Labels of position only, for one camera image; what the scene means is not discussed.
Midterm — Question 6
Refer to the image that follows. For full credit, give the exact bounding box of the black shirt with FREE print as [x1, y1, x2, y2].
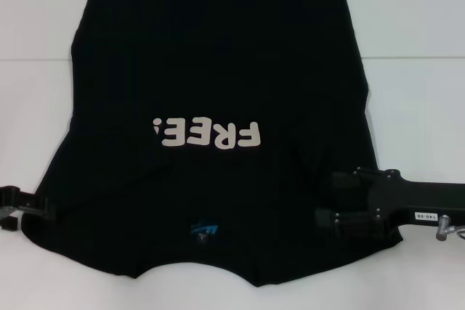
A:
[20, 0, 405, 279]

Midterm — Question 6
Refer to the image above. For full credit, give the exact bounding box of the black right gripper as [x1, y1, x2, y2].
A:
[314, 166, 465, 240]

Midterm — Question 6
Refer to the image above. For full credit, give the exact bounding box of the right arm cable with plug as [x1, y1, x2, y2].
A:
[434, 214, 465, 242]

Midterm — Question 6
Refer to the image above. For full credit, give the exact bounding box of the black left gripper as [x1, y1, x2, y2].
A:
[0, 184, 56, 221]

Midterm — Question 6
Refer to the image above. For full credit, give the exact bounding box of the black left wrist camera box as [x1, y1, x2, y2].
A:
[0, 216, 18, 233]

